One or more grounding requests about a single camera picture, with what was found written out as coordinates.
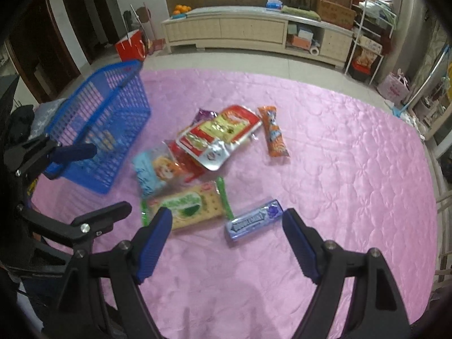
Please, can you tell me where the orange flat box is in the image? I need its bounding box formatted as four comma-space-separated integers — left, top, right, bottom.
287, 35, 311, 49

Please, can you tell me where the dark wooden door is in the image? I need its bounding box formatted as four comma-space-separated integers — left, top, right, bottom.
0, 0, 82, 103

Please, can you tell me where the purple snack packet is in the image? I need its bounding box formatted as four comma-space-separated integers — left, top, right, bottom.
192, 108, 218, 128

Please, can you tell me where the yellow white snack packet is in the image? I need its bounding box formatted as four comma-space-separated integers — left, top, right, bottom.
86, 129, 119, 151

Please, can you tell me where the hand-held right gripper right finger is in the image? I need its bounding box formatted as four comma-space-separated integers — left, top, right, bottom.
282, 208, 414, 339

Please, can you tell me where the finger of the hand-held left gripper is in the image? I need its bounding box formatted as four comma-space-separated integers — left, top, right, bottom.
17, 201, 132, 255
3, 135, 97, 181

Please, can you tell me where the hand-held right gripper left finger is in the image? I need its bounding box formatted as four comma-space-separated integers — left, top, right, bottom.
46, 207, 173, 339

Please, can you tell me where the green cushion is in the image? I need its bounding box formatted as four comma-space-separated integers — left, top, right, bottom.
281, 5, 321, 21

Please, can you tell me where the green cracker packet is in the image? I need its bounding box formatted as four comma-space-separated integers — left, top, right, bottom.
140, 177, 234, 235

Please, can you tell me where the pink gift bag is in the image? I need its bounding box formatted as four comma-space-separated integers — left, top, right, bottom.
377, 71, 412, 107

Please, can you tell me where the white metal rack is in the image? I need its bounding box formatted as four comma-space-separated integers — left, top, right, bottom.
344, 0, 398, 85

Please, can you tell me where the purple chewing gum pack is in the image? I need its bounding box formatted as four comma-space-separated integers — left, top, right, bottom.
224, 199, 284, 246

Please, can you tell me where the red white tray snack packet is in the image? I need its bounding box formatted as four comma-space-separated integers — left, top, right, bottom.
175, 105, 262, 172

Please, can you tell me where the orange snack packet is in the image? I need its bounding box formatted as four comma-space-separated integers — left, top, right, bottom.
257, 105, 290, 159

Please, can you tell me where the orange printed bag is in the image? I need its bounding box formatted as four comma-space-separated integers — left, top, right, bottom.
355, 47, 377, 69

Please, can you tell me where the blue plastic mesh basket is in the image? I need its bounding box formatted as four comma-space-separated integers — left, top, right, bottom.
42, 60, 153, 195

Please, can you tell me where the brown cardboard box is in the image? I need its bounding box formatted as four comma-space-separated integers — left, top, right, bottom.
315, 0, 357, 31

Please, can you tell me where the beige TV cabinet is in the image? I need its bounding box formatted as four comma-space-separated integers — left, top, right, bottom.
160, 6, 355, 70

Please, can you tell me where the light blue cartoon snack packet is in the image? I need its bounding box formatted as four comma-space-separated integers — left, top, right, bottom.
132, 145, 184, 198

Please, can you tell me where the red paper bag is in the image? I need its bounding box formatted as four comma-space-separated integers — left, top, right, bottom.
116, 30, 147, 62

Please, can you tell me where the pink quilted blanket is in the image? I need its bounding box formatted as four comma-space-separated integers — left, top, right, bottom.
30, 69, 440, 339

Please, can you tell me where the grey patterned cloth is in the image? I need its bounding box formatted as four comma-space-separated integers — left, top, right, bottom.
32, 99, 68, 138

